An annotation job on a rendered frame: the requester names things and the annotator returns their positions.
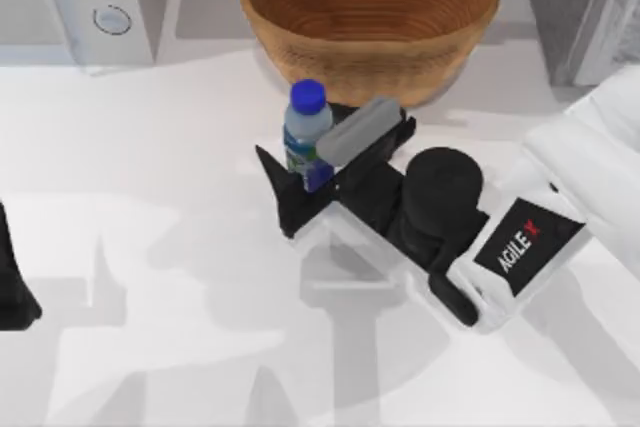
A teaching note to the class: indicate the grey cabinet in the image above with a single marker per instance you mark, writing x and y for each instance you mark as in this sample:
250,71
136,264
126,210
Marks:
555,7

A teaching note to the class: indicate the brown woven basket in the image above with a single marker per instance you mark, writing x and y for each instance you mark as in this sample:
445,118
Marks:
370,57

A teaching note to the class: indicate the pale microwave oven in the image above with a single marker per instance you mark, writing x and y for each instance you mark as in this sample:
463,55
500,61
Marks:
40,7

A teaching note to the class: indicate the round grey microwave knob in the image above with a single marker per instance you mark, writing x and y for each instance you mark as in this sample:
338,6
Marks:
112,20

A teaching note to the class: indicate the clear bottle with blue cap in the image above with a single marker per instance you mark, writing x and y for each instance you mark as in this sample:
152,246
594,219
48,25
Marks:
306,122

